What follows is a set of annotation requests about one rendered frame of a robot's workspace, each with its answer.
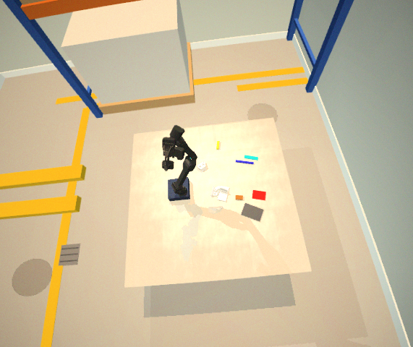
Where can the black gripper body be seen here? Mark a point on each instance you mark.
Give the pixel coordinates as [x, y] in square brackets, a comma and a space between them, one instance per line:
[171, 154]

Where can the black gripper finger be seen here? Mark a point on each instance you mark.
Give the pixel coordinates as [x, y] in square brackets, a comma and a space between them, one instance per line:
[167, 147]
[166, 166]

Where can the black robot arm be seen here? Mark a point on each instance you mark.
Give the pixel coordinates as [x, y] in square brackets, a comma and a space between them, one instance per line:
[179, 152]

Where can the red flat rectangular plate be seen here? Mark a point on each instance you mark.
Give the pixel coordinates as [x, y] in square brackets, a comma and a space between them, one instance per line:
[258, 195]

